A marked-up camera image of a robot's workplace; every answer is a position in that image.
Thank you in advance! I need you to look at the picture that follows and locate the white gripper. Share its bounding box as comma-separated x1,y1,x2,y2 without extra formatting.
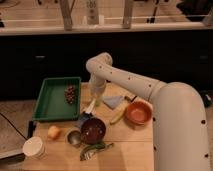
85,75,106,114

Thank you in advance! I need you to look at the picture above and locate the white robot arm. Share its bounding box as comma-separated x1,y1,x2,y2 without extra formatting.
86,52,211,171

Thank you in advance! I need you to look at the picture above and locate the small metal cup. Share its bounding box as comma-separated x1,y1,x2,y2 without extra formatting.
66,130,82,148

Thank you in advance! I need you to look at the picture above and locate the blue cloth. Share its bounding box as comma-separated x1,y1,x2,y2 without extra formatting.
102,96,124,109

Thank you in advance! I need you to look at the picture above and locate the dark grape bunch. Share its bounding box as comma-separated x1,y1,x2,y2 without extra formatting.
64,85,75,104

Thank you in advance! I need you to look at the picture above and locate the dark red bowl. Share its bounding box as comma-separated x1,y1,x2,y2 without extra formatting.
81,118,106,144

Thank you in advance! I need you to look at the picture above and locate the yellow banana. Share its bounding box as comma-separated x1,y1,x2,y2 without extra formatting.
110,108,126,125

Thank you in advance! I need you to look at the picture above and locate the green plastic tray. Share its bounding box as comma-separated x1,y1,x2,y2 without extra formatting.
33,77,81,122

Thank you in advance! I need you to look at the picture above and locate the orange bowl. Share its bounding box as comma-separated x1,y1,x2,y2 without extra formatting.
125,101,152,125

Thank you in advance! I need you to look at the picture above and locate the yellow onion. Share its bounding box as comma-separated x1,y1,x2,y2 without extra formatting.
47,126,61,140

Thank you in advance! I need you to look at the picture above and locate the dark blue floor object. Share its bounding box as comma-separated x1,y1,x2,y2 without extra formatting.
201,93,212,108

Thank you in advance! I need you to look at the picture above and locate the dark handled tool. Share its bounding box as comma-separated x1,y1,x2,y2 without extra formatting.
124,96,137,103

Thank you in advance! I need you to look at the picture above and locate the black cable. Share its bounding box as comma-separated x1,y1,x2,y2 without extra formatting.
0,113,28,141

